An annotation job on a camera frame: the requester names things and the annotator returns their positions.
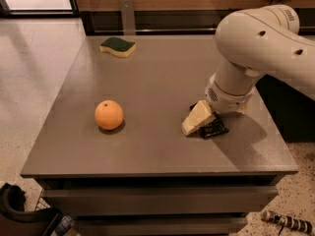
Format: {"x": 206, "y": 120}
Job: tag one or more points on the grey drawer cabinet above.
{"x": 146, "y": 178}

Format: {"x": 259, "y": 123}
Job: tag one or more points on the blue bottle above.
{"x": 64, "y": 226}

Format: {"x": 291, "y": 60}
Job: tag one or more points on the green and yellow sponge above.
{"x": 118, "y": 47}

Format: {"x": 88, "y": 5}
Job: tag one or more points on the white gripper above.
{"x": 223, "y": 99}

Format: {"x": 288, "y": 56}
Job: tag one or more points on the orange fruit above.
{"x": 109, "y": 115}

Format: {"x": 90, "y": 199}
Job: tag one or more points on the black rxbar chocolate wrapper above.
{"x": 215, "y": 128}

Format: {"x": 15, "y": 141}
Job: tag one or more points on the left metal bracket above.
{"x": 128, "y": 16}

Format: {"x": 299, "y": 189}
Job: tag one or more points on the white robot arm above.
{"x": 254, "y": 43}

